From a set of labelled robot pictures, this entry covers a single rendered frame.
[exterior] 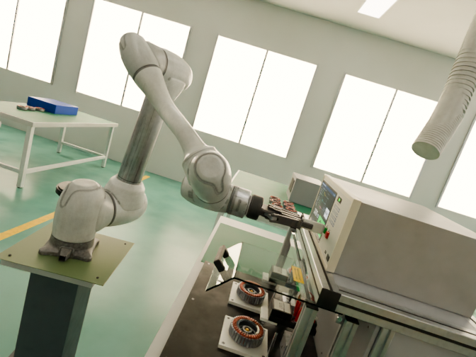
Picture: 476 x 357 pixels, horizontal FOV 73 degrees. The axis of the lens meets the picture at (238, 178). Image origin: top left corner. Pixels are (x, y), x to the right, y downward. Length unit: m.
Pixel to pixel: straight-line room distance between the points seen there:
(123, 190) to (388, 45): 5.28
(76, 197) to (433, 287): 1.16
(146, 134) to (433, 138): 1.61
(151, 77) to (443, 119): 1.71
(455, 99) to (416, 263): 1.54
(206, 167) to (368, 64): 5.31
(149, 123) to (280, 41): 4.64
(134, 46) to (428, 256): 1.08
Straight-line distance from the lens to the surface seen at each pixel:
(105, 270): 1.33
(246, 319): 1.14
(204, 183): 0.77
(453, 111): 2.32
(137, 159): 1.38
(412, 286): 0.99
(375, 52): 6.01
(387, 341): 0.90
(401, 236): 0.93
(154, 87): 1.13
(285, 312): 1.05
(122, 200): 1.41
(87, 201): 1.30
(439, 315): 0.99
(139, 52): 1.20
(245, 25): 5.90
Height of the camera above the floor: 1.43
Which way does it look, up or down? 10 degrees down
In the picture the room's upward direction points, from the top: 17 degrees clockwise
